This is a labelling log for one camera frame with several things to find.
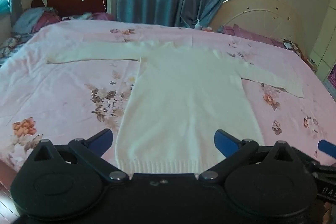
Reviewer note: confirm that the white pump bottle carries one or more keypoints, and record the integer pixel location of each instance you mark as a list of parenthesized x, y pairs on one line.
[(197, 25)]

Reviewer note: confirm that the dark floral blanket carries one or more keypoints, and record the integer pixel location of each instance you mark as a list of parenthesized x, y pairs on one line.
[(10, 45)]

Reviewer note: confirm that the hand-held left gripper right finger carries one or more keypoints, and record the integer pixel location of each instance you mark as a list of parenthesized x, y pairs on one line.
[(225, 142)]

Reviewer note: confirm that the purple pillow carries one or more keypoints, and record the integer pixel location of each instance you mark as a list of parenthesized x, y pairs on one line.
[(47, 19)]

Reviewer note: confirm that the purple blanket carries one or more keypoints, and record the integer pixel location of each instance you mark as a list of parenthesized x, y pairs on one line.
[(252, 35)]

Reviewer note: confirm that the pink floral bed sheet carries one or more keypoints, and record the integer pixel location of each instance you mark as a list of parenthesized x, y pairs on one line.
[(65, 82)]

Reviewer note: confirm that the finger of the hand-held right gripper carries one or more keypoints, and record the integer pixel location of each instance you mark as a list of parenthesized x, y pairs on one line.
[(327, 146)]

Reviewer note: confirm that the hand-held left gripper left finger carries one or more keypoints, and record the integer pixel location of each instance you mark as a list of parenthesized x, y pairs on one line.
[(103, 139)]

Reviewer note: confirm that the white knit sweater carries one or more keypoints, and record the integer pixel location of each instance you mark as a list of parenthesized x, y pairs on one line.
[(183, 98)]

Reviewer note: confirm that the cream round metal headboard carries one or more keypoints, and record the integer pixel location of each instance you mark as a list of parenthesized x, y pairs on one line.
[(262, 16)]

